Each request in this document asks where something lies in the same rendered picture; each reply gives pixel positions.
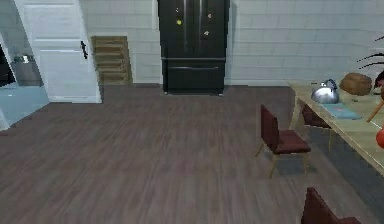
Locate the black fridge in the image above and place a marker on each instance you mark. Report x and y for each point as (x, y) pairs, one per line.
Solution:
(193, 46)

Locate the dark red wooden chair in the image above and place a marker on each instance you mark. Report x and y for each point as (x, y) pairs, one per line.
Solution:
(283, 140)
(320, 210)

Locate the brown wooden slatted crate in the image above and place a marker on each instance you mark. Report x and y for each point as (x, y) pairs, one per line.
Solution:
(111, 60)

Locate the silver kettle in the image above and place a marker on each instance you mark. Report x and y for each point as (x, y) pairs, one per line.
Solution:
(325, 93)

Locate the white room door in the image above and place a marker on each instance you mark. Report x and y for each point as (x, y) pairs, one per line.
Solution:
(63, 50)

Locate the light blue book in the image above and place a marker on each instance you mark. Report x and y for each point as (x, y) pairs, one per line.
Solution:
(341, 111)

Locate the pale wooden dining table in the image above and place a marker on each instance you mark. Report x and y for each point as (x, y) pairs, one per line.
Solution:
(353, 130)

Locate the brown wooden stick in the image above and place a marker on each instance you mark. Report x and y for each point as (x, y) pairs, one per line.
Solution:
(376, 111)

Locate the dark house plant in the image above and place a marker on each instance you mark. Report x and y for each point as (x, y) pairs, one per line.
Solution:
(375, 60)

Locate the red round object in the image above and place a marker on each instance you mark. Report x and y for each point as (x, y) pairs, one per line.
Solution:
(381, 138)

